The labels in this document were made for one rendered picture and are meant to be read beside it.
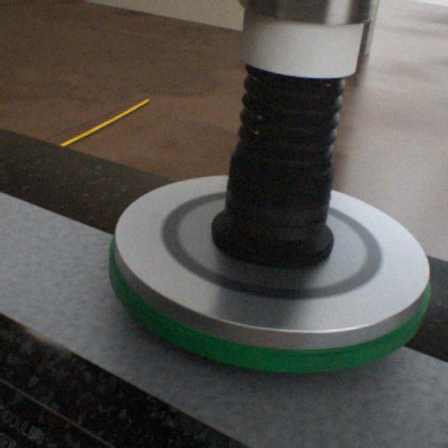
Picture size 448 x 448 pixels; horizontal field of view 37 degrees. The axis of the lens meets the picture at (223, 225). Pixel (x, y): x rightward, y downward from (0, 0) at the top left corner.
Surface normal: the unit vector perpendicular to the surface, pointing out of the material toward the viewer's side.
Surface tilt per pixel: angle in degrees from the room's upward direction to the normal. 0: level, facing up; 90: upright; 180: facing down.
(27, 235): 0
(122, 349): 0
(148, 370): 0
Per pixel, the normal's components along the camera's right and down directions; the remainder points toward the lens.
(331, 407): 0.09, -0.88
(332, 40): 0.36, 0.46
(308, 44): -0.02, 0.46
